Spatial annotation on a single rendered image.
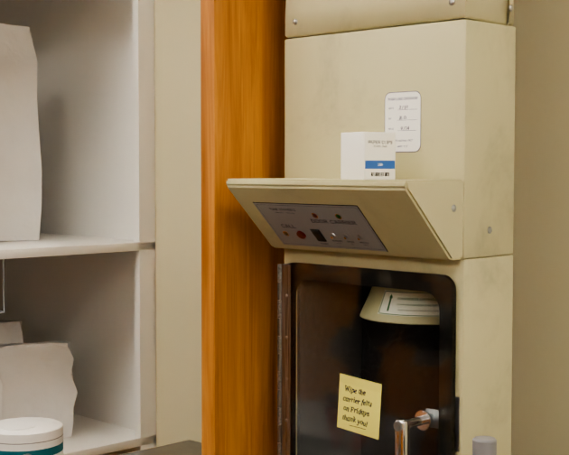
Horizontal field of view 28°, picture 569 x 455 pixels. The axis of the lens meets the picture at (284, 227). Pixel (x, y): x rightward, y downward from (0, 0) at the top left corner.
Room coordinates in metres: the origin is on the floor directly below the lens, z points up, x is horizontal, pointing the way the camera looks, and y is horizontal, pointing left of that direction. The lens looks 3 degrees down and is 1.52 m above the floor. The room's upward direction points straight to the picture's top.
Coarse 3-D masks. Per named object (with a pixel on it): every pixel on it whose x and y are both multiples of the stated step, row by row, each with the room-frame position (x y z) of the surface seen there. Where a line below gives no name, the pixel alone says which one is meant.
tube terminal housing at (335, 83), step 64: (320, 64) 1.59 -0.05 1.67; (384, 64) 1.51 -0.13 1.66; (448, 64) 1.44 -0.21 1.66; (512, 64) 1.49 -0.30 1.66; (320, 128) 1.59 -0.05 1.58; (448, 128) 1.44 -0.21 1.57; (512, 128) 1.49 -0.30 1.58; (512, 192) 1.49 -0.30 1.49; (320, 256) 1.59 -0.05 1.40; (384, 256) 1.51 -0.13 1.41; (512, 256) 1.49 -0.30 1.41
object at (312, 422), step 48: (336, 288) 1.55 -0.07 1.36; (384, 288) 1.49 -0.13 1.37; (432, 288) 1.44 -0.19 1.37; (336, 336) 1.55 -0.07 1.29; (384, 336) 1.49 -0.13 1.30; (432, 336) 1.44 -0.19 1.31; (336, 384) 1.55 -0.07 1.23; (384, 384) 1.49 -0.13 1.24; (432, 384) 1.44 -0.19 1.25; (336, 432) 1.55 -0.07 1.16; (384, 432) 1.49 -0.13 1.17; (432, 432) 1.44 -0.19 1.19
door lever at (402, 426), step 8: (416, 416) 1.45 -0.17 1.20; (424, 416) 1.44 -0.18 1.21; (400, 424) 1.40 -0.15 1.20; (408, 424) 1.41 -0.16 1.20; (416, 424) 1.43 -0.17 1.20; (424, 424) 1.44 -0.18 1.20; (400, 432) 1.41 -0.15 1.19; (408, 432) 1.41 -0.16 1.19; (400, 440) 1.41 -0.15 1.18; (408, 440) 1.41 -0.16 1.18; (400, 448) 1.41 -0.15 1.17; (408, 448) 1.41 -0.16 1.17
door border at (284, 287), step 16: (288, 272) 1.62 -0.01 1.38; (288, 288) 1.62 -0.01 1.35; (288, 304) 1.62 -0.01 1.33; (288, 320) 1.62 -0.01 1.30; (288, 336) 1.62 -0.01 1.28; (288, 352) 1.62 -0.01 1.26; (288, 368) 1.62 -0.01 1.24; (288, 384) 1.62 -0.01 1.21; (288, 400) 1.62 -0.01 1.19; (288, 416) 1.62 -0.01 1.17; (288, 432) 1.62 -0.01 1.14; (288, 448) 1.62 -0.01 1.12
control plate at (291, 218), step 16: (272, 208) 1.54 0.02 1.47; (288, 208) 1.51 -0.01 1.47; (304, 208) 1.49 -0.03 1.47; (320, 208) 1.47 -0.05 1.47; (336, 208) 1.45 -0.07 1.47; (352, 208) 1.43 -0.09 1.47; (272, 224) 1.57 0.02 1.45; (288, 224) 1.55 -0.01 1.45; (304, 224) 1.52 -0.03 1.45; (320, 224) 1.50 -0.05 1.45; (336, 224) 1.48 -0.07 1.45; (352, 224) 1.46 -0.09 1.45; (368, 224) 1.44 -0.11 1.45; (288, 240) 1.58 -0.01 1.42; (304, 240) 1.56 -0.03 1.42; (336, 240) 1.51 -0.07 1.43; (352, 240) 1.49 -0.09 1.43; (368, 240) 1.47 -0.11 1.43
